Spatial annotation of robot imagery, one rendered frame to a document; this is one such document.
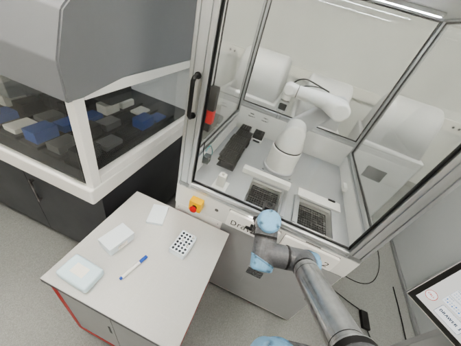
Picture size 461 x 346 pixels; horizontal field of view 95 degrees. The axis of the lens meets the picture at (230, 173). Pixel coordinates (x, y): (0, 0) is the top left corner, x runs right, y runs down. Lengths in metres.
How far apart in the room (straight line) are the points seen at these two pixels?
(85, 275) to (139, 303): 0.25
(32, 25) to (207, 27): 0.54
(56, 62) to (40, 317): 1.56
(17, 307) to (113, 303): 1.06
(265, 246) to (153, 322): 0.56
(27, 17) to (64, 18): 0.13
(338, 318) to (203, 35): 0.87
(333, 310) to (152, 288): 0.75
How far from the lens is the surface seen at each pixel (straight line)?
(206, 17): 0.85
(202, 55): 0.87
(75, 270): 1.13
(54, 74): 0.97
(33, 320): 2.01
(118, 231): 1.19
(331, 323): 0.55
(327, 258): 1.25
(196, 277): 1.12
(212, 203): 1.18
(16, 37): 1.06
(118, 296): 1.10
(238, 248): 1.38
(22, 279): 2.16
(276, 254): 0.72
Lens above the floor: 1.78
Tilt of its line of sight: 38 degrees down
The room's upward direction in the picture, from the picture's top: 17 degrees clockwise
